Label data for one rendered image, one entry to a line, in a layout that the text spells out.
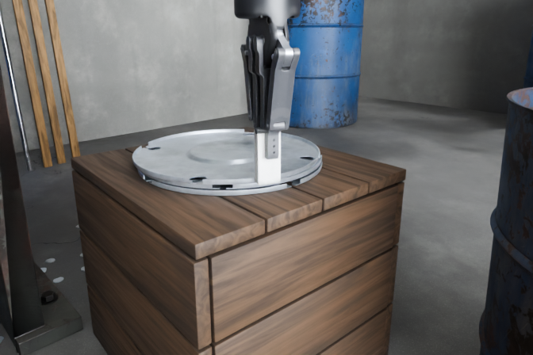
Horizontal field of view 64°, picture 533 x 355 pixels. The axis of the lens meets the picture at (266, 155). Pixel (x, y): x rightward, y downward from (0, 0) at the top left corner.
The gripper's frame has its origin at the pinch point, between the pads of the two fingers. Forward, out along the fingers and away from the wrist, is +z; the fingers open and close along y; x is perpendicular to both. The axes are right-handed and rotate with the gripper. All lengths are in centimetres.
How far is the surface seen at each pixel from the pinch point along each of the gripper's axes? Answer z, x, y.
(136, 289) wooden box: 18.6, -16.9, -5.6
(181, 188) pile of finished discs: 4.6, -10.2, -5.0
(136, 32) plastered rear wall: -14, 3, -202
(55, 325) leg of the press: 37, -31, -29
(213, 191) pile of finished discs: 4.7, -6.5, -2.4
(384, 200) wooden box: 9.3, 19.0, -1.0
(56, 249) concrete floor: 40, -34, -67
